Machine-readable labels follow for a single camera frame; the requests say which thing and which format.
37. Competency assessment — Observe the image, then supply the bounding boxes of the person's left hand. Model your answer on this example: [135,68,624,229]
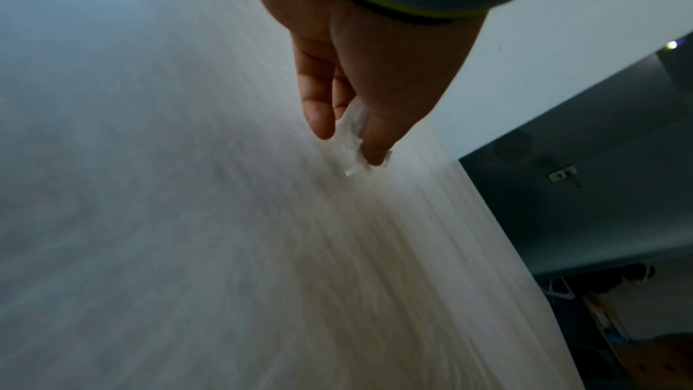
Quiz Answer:
[243,0,489,167]

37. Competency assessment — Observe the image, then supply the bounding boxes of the clear plastic wrapper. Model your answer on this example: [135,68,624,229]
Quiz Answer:
[334,99,394,178]

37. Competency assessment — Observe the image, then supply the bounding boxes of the white clothes hanger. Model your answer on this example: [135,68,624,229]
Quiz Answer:
[541,278,576,302]

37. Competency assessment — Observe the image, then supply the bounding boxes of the dark hanging clothes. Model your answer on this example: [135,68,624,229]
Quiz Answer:
[593,263,657,287]

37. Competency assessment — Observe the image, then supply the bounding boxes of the brown cardboard box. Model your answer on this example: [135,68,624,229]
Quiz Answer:
[616,332,693,390]

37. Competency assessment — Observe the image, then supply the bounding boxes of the small metal wall bracket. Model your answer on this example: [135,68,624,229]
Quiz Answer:
[546,165,583,189]

